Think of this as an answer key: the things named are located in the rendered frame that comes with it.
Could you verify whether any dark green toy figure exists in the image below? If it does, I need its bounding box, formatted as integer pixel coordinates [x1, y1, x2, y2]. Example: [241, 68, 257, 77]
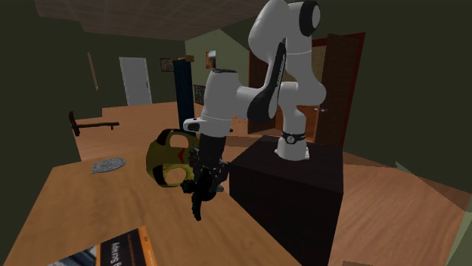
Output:
[179, 167, 219, 222]

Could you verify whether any dark blue curtain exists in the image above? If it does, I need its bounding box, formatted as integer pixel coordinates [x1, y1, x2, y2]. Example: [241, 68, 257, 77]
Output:
[172, 57, 196, 131]

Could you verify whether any black robot stand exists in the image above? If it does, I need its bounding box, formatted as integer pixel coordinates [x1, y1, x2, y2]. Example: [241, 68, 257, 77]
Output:
[228, 135, 345, 266]

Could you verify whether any white door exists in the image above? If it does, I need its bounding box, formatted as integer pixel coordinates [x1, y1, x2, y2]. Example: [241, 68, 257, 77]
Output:
[118, 56, 154, 107]

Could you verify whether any grey round patterned plate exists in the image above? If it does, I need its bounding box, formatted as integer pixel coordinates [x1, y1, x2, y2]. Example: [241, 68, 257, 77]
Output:
[91, 157, 127, 175]

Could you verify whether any dark low bench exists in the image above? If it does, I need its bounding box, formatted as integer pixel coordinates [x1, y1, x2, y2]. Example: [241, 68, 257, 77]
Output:
[68, 111, 120, 138]

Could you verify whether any orange and black book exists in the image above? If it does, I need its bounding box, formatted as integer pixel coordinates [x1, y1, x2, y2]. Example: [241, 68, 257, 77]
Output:
[47, 225, 159, 266]

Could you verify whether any brown wooden door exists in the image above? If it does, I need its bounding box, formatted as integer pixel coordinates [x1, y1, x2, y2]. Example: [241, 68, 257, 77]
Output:
[247, 32, 366, 149]

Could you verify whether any patterned wall picture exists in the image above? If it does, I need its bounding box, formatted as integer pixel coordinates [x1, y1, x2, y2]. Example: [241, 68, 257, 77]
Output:
[192, 84, 207, 107]

